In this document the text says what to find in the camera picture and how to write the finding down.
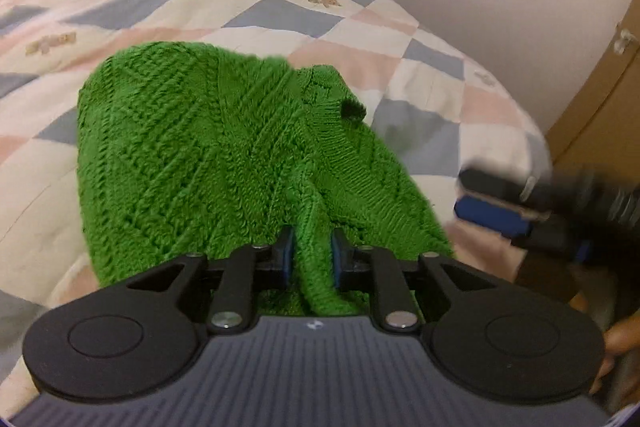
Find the green knitted sweater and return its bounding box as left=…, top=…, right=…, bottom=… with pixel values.
left=76, top=42, right=457, bottom=315

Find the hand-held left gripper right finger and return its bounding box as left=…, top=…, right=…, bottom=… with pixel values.
left=331, top=227, right=499, bottom=334

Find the wooden door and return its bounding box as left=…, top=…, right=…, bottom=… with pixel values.
left=545, top=0, right=640, bottom=218

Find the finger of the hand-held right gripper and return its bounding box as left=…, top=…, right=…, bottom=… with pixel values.
left=458, top=168, right=532, bottom=204
left=453, top=198, right=532, bottom=240

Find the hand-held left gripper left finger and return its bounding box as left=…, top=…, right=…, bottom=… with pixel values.
left=127, top=227, right=295, bottom=334

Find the person's right hand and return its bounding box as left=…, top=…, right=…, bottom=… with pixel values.
left=590, top=319, right=633, bottom=395

